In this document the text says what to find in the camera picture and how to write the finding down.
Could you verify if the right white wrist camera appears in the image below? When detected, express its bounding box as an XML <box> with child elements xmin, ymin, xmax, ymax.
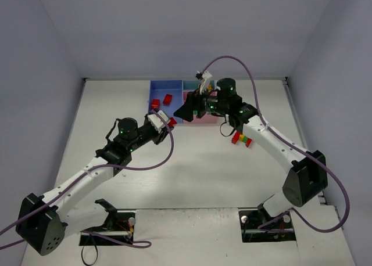
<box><xmin>195</xmin><ymin>70</ymin><xmax>212</xmax><ymax>94</ymax></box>

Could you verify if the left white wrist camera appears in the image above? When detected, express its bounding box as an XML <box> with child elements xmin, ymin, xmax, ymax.
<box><xmin>147</xmin><ymin>110</ymin><xmax>171</xmax><ymax>133</ymax></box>

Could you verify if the large blue container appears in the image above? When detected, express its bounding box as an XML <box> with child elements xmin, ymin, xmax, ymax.
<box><xmin>148</xmin><ymin>89</ymin><xmax>184</xmax><ymax>124</ymax></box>

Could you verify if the red yellow green lego assembly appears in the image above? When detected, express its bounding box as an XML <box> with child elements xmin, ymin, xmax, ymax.
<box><xmin>231</xmin><ymin>132</ymin><xmax>252</xmax><ymax>148</ymax></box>

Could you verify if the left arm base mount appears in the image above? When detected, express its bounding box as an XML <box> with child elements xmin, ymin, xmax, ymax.
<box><xmin>78</xmin><ymin>210</ymin><xmax>136</xmax><ymax>246</ymax></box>

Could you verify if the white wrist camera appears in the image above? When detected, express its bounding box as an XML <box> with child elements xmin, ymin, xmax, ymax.
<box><xmin>195</xmin><ymin>70</ymin><xmax>212</xmax><ymax>94</ymax></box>
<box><xmin>147</xmin><ymin>110</ymin><xmax>171</xmax><ymax>133</ymax></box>

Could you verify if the red lego brick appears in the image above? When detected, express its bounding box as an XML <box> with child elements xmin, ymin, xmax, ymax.
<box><xmin>162</xmin><ymin>94</ymin><xmax>173</xmax><ymax>106</ymax></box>

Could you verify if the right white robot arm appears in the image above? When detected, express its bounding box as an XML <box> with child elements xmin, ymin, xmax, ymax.
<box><xmin>174</xmin><ymin>78</ymin><xmax>328</xmax><ymax>218</ymax></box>

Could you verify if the pink container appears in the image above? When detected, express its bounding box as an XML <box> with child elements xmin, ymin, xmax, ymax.
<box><xmin>183</xmin><ymin>91</ymin><xmax>219</xmax><ymax>124</ymax></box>

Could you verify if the teal container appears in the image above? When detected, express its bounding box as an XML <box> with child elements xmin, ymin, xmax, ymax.
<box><xmin>183</xmin><ymin>80</ymin><xmax>200</xmax><ymax>91</ymax></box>

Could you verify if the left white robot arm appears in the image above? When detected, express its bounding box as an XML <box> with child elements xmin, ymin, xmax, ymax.
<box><xmin>16</xmin><ymin>111</ymin><xmax>173</xmax><ymax>256</ymax></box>

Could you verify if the red round printed lego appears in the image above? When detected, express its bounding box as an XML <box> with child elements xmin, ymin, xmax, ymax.
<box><xmin>151</xmin><ymin>98</ymin><xmax>160</xmax><ymax>110</ymax></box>

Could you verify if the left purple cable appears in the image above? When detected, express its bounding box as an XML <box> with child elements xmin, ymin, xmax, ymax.
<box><xmin>0</xmin><ymin>109</ymin><xmax>175</xmax><ymax>248</ymax></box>

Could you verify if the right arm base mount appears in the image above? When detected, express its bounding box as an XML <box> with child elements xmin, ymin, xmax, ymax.
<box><xmin>238</xmin><ymin>209</ymin><xmax>296</xmax><ymax>243</ymax></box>

